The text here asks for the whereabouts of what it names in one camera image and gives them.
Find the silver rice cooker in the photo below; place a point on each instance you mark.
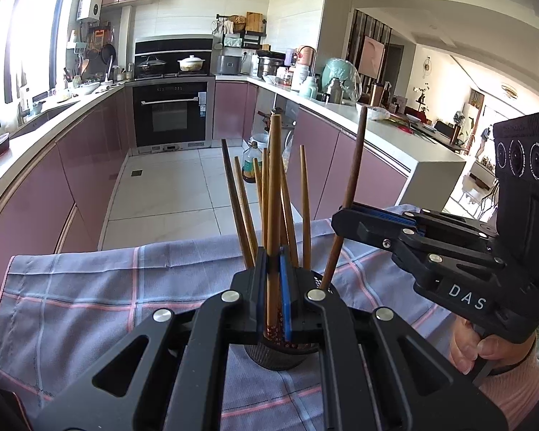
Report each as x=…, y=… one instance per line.
x=229, y=64

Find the white casserole pot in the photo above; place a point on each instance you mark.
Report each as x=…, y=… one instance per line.
x=192, y=64

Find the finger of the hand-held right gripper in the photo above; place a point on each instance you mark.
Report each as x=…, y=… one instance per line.
x=364, y=233
x=382, y=215

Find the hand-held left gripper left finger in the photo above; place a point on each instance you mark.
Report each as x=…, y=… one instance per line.
x=261, y=287

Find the green fan in plastic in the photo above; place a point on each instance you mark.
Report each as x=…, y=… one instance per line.
x=341, y=76

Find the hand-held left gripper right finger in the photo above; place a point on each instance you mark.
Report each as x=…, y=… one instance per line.
x=286, y=298

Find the black wall rack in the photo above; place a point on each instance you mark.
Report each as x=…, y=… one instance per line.
x=251, y=40

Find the framed wall picture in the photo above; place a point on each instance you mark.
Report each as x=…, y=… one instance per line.
x=370, y=56

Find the steel stockpot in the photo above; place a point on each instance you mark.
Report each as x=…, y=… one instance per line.
x=269, y=66

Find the pink kettle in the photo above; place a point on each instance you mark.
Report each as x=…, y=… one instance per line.
x=305, y=58

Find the steel thermos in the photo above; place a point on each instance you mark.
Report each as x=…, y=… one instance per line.
x=337, y=92

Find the person's right hand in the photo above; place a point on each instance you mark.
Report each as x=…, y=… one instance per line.
x=462, y=345

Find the blue-grey plaid cloth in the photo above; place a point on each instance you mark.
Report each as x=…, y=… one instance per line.
x=94, y=305

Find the black range hood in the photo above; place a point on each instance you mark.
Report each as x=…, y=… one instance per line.
x=173, y=47

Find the pale green bottle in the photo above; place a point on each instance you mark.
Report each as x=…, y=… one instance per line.
x=310, y=87

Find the dark wooden chopstick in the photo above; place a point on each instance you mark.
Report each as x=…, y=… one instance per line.
x=231, y=179
x=353, y=166

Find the person's right forearm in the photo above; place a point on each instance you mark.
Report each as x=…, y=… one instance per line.
x=516, y=395

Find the black frying pan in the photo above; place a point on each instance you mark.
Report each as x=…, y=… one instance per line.
x=108, y=52

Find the black mesh utensil holder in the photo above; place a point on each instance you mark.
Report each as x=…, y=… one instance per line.
x=274, y=361

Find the brown tall tumbler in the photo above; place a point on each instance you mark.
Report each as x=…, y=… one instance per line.
x=377, y=94

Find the kitchen window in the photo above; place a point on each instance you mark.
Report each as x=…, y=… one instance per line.
x=22, y=31

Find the pink base cabinet run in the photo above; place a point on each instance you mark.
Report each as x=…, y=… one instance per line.
x=377, y=166
x=72, y=166

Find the wooden cutting board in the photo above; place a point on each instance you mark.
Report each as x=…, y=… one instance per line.
x=255, y=21

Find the wooden slat partition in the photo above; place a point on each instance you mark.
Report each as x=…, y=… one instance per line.
x=354, y=36

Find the cooking oil bottle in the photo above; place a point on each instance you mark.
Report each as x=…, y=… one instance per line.
x=250, y=164

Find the black built-in oven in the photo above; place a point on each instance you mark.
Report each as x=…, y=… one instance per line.
x=170, y=112

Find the black cooking pot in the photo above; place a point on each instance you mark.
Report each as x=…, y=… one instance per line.
x=150, y=63

